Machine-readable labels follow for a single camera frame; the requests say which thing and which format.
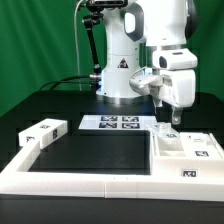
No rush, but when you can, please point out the white marker base plate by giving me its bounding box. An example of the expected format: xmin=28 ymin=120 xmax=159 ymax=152
xmin=79 ymin=115 xmax=157 ymax=130

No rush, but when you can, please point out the white cabinet body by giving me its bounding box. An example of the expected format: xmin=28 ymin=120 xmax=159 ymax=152
xmin=150 ymin=133 xmax=224 ymax=178

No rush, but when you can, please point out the white cable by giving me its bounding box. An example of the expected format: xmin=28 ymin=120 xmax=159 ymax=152
xmin=73 ymin=0 xmax=88 ymax=92

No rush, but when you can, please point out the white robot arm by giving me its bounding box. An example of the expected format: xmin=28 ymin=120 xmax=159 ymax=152
xmin=86 ymin=0 xmax=198 ymax=125

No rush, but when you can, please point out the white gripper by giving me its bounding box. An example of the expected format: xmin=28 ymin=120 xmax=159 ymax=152
xmin=151 ymin=48 xmax=198 ymax=125

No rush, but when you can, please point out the white cabinet door with knob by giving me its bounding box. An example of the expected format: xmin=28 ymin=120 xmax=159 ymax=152
xmin=148 ymin=123 xmax=179 ymax=138

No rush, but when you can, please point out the black cable bundle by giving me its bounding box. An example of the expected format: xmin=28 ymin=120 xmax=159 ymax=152
xmin=39 ymin=75 xmax=101 ymax=92

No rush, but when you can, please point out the white cabinet top block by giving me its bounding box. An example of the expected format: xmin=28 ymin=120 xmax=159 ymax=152
xmin=18 ymin=118 xmax=68 ymax=149

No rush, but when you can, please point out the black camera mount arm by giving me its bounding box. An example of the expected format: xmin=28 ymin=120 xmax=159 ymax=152
xmin=82 ymin=0 xmax=104 ymax=91

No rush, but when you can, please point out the white U-shaped frame fence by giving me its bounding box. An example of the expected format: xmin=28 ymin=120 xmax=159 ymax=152
xmin=0 ymin=141 xmax=224 ymax=202

